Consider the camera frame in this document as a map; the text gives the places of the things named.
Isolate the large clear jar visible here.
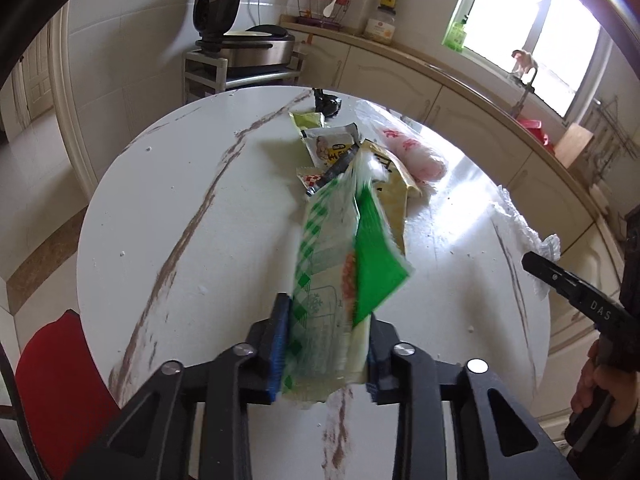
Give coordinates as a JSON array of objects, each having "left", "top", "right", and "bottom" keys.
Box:
[{"left": 362, "top": 6, "right": 398, "bottom": 43}]

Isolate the chrome faucet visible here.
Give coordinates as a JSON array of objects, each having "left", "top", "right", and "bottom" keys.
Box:
[{"left": 509, "top": 49, "right": 538, "bottom": 116}]

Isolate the clear crumpled plastic bag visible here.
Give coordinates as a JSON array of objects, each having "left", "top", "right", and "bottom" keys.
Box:
[{"left": 492, "top": 185, "right": 561, "bottom": 301}]

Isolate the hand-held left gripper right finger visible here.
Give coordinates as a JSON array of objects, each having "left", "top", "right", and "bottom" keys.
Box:
[{"left": 364, "top": 312, "right": 583, "bottom": 480}]

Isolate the metal wall rack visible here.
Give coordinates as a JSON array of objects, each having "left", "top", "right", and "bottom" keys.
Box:
[{"left": 590, "top": 95, "right": 637, "bottom": 171}]

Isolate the wooden cutting board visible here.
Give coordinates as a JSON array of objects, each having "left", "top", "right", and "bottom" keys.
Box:
[{"left": 554, "top": 122, "right": 596, "bottom": 168}]

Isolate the yellow snack packet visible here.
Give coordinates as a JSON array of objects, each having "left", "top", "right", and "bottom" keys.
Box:
[{"left": 360, "top": 139, "right": 423, "bottom": 256}]

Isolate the small black scrap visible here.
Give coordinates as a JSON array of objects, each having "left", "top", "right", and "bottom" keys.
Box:
[{"left": 311, "top": 87, "right": 342, "bottom": 113}]

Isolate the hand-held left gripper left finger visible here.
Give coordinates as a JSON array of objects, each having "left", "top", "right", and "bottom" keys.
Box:
[{"left": 65, "top": 294, "right": 292, "bottom": 480}]

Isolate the black cable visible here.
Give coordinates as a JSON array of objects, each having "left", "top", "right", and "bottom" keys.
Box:
[{"left": 0, "top": 342, "right": 46, "bottom": 480}]

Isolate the green bottle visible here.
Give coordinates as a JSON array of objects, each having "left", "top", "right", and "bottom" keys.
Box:
[{"left": 442, "top": 16, "right": 468, "bottom": 52}]

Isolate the red basin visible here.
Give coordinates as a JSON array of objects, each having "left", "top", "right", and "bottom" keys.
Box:
[{"left": 515, "top": 117, "right": 556, "bottom": 156}]

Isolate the window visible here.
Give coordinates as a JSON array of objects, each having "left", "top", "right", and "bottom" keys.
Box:
[{"left": 452, "top": 0, "right": 613, "bottom": 121}]

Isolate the black rice cooker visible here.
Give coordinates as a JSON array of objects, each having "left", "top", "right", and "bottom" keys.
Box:
[{"left": 194, "top": 0, "right": 246, "bottom": 53}]

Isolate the silver electric baking pan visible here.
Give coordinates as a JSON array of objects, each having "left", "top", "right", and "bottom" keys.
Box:
[{"left": 220, "top": 24, "right": 297, "bottom": 72}]

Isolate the black sachet strip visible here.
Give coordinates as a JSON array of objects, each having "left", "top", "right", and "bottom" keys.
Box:
[{"left": 320, "top": 147, "right": 361, "bottom": 183}]

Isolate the white door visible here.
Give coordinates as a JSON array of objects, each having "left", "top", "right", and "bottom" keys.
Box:
[{"left": 10, "top": 25, "right": 57, "bottom": 126}]

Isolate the red stool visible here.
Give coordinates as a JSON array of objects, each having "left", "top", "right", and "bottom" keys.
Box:
[{"left": 14, "top": 309, "right": 121, "bottom": 480}]

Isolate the person's right forearm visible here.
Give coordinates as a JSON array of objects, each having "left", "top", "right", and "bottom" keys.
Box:
[{"left": 585, "top": 417, "right": 640, "bottom": 480}]

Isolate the red checkered small packet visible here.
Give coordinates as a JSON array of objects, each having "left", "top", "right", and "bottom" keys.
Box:
[{"left": 296, "top": 166, "right": 331, "bottom": 196}]

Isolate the white snack packet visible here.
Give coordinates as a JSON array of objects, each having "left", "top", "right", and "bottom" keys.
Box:
[{"left": 300, "top": 124, "right": 361, "bottom": 168}]

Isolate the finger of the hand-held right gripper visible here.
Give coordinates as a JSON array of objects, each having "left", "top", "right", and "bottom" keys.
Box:
[{"left": 521, "top": 251, "right": 626, "bottom": 333}]

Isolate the green checkered plastic wrapper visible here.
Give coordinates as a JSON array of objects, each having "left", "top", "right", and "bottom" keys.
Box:
[{"left": 282, "top": 160, "right": 416, "bottom": 403}]

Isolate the metal dish rack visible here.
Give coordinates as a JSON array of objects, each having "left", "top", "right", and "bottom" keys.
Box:
[{"left": 295, "top": 0, "right": 356, "bottom": 28}]

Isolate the pink and white plastic bag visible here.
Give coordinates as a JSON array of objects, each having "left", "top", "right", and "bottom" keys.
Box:
[{"left": 356, "top": 100, "right": 448, "bottom": 183}]

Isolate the grey shelf cart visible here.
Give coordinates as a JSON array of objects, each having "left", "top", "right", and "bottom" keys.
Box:
[{"left": 182, "top": 42, "right": 307, "bottom": 107}]

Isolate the person's right hand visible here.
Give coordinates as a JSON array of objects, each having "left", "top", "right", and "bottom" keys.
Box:
[{"left": 570, "top": 344, "right": 640, "bottom": 426}]

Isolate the light green snack wrapper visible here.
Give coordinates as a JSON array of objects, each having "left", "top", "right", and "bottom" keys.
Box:
[{"left": 291, "top": 110, "right": 326, "bottom": 133}]

